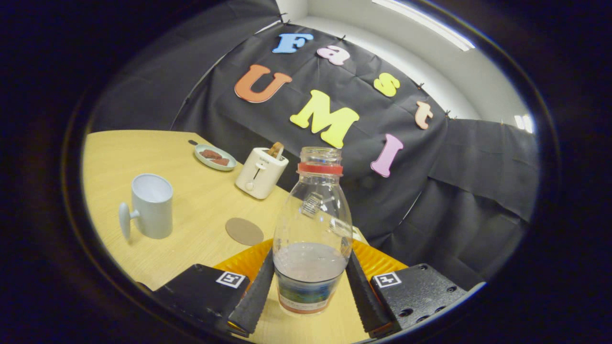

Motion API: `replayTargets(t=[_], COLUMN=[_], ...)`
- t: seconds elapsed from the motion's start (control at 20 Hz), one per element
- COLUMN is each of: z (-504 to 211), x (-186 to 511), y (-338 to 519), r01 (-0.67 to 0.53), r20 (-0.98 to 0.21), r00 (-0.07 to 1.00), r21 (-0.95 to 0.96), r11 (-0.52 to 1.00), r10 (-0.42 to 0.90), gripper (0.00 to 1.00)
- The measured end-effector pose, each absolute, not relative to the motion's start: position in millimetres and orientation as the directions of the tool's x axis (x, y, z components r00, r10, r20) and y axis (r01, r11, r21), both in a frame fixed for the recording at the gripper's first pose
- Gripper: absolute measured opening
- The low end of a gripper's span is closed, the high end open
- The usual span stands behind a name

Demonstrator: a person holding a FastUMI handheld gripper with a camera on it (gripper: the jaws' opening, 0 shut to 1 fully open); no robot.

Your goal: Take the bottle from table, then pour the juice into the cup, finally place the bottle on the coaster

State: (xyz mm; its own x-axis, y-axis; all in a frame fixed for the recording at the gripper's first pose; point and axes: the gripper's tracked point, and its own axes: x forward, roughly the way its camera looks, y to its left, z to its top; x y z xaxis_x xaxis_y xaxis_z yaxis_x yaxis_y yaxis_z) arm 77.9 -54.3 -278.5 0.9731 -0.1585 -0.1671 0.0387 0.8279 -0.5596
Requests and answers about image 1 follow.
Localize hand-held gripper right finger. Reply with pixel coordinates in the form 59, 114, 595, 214
345, 239, 486, 337

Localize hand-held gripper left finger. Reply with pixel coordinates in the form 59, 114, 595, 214
153, 239, 275, 337

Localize clear plastic juice bottle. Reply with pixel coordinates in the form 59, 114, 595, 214
273, 147, 353, 316

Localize round brown coaster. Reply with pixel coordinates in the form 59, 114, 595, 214
225, 217, 264, 246

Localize light blue cup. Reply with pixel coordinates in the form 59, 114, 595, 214
119, 173, 174, 241

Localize wooden table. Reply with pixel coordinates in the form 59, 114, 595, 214
82, 130, 369, 344

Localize white toaster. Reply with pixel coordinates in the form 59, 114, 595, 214
235, 147, 289, 200

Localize light green plate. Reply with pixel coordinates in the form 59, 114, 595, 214
194, 144, 238, 172

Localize long ceiling light panel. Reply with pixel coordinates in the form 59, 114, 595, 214
372, 0, 475, 52

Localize wire mesh utensil holder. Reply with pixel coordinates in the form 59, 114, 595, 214
301, 193, 323, 218

